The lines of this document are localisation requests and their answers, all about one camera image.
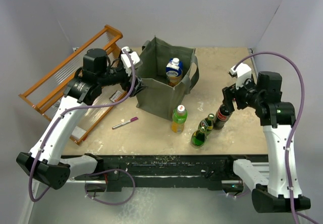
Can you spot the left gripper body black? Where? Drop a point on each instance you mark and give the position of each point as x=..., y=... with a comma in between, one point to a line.
x=123, y=77

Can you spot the pink white marker pen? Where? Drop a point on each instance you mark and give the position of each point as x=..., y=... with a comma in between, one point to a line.
x=124, y=123

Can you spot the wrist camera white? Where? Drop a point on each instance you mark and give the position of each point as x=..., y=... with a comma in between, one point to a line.
x=129, y=58
x=242, y=73

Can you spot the green tea plastic bottle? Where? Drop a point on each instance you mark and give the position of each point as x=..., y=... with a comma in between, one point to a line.
x=179, y=118

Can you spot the cola glass bottle red cap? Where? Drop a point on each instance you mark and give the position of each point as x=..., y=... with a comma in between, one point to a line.
x=222, y=116

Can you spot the green canvas bag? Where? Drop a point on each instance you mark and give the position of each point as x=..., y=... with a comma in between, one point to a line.
x=157, y=97

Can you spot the orange wooden rack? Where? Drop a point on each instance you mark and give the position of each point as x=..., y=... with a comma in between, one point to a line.
x=45, y=95

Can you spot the green glass bottle rear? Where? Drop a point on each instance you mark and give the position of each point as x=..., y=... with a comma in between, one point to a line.
x=207, y=123

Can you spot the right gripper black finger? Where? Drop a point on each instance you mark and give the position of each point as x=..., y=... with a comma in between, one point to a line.
x=229, y=91
x=228, y=101

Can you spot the blue yellow juice carton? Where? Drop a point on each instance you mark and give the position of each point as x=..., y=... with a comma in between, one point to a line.
x=174, y=72

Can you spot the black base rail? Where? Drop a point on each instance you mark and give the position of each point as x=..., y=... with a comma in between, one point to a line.
x=212, y=172

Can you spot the green glass bottle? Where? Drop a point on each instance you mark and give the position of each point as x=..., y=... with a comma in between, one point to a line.
x=207, y=123
x=198, y=138

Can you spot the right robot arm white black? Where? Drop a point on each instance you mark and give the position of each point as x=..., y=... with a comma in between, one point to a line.
x=275, y=143

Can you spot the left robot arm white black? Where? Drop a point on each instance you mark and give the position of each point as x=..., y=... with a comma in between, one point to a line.
x=65, y=118

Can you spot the aluminium frame rail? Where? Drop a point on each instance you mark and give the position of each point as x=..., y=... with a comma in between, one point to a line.
x=235, y=175

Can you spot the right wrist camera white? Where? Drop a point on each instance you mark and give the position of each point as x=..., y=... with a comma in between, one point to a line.
x=242, y=73

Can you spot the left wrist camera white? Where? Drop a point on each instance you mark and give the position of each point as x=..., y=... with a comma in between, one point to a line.
x=129, y=58

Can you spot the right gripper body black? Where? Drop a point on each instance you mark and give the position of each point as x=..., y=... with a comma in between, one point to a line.
x=245, y=98

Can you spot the green glass bottle front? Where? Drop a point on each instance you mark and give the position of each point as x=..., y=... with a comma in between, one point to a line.
x=198, y=138

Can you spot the small red white box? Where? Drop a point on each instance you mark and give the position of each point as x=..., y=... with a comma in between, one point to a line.
x=116, y=96

